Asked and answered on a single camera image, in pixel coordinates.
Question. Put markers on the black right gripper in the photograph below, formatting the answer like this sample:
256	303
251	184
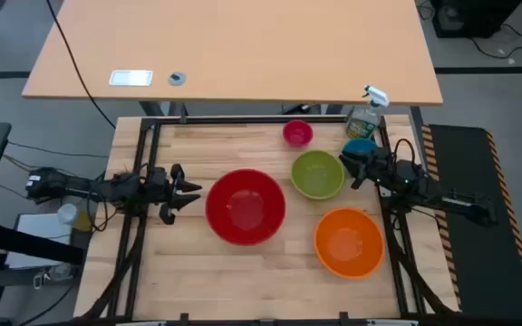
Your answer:
370	165

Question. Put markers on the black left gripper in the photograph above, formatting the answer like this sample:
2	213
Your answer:
157	183

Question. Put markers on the blue bowl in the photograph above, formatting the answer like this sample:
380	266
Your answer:
358	146

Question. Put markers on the green bowl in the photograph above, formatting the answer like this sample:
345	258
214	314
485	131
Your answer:
317	174

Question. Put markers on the large red bowl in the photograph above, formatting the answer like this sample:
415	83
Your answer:
245	208

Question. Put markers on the small pink bowl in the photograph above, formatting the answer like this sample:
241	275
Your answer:
297	132

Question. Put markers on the orange bowl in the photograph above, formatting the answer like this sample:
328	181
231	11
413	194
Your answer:
349	242

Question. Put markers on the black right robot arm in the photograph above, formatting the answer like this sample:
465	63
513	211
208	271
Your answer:
424	188

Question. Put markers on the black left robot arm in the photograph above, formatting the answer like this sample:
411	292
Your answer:
84	185

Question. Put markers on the spray bottle with white trigger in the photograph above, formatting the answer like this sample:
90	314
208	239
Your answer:
361	124

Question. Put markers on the grey round desk grommet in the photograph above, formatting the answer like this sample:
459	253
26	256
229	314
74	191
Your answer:
177	79

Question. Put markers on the black mat with hazard stripes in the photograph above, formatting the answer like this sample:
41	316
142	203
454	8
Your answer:
469	271

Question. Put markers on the white flat box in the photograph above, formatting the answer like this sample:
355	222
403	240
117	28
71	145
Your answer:
34	235

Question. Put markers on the tan wooden desk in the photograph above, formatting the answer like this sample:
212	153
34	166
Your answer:
243	45

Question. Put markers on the black metal beam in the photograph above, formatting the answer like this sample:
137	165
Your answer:
16	242

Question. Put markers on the black box on floor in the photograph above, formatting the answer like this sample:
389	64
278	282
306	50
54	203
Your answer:
469	18

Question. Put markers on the black metal table frame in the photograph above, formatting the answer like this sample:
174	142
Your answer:
243	120

